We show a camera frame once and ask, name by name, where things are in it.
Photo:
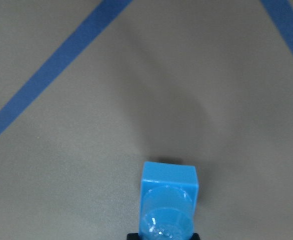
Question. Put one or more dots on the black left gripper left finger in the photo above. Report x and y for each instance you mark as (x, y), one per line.
(132, 236)

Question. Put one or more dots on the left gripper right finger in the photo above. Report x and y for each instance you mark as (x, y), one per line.
(195, 236)

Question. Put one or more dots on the long blue block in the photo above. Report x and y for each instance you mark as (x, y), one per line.
(168, 199)

